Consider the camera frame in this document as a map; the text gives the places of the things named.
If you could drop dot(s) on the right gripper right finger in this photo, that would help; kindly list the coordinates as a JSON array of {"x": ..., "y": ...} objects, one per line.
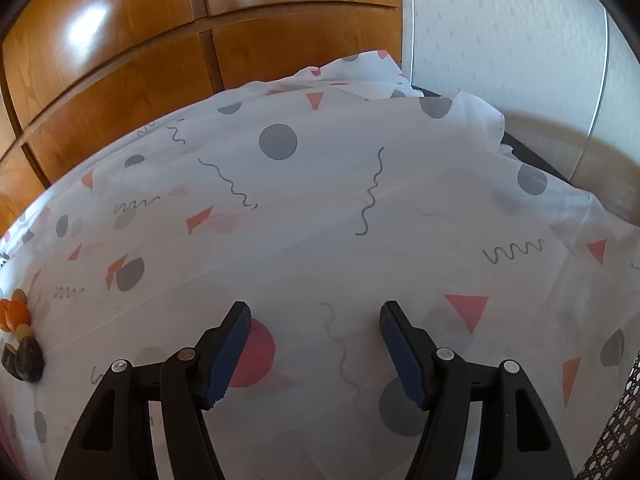
[{"x": 517, "y": 438}]

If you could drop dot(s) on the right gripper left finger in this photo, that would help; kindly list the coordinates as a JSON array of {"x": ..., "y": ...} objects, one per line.
[{"x": 113, "y": 437}]

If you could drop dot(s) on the dark wrinkled fruit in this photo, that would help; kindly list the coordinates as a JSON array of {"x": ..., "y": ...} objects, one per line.
[{"x": 29, "y": 362}]

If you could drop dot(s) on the dark round fruit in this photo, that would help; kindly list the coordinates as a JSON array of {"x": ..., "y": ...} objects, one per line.
[{"x": 8, "y": 361}]

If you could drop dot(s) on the orange mandarin with stem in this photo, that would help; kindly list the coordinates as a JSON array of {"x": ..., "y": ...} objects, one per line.
[{"x": 4, "y": 326}]

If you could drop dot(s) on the small yellow-green fruit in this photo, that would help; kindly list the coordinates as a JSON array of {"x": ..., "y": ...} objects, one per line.
[
  {"x": 23, "y": 331},
  {"x": 19, "y": 294}
]

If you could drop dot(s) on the rattan chair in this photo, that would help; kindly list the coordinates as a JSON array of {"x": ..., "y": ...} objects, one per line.
[{"x": 617, "y": 453}]

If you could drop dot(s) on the patterned white tablecloth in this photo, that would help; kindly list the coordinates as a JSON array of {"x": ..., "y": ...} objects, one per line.
[{"x": 314, "y": 199}]

